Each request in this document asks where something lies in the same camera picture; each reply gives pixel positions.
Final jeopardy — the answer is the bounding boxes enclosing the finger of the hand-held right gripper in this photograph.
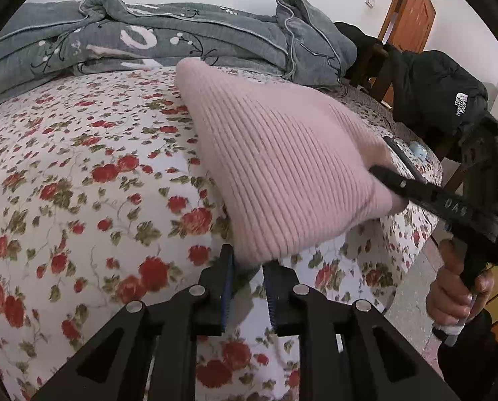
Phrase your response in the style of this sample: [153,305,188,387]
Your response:
[368,164,498,242]

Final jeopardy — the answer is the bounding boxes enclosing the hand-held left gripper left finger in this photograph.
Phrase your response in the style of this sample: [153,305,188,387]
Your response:
[32,244,235,401]

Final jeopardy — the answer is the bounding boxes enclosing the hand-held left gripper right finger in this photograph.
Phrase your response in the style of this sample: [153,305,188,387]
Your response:
[262,261,463,401]

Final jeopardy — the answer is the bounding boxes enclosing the pink knit sweater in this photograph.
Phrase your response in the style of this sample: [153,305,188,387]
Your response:
[176,57,408,266]

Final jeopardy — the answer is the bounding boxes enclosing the person's right forearm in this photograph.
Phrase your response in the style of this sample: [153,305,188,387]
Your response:
[433,307,498,401]

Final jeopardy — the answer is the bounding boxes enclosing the person's right hand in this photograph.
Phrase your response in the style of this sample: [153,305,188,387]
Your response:
[425,238,496,331]

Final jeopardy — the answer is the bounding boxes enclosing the light blue small case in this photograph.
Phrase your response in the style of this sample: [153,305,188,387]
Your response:
[408,141,430,163]

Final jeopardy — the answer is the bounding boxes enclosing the black puffer jacket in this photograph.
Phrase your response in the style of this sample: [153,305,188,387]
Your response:
[335,21,490,143]

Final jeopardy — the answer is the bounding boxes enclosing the wooden chair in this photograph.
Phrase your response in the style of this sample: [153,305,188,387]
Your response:
[349,42,469,193]

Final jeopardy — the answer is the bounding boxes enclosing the floral bed sheet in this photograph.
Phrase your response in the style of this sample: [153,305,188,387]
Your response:
[0,64,444,401]

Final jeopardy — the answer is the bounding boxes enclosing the wooden door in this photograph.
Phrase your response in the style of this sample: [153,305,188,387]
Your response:
[376,0,437,55]

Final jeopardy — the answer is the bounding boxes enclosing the grey printed quilt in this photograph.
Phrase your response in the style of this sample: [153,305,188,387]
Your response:
[0,0,358,111]

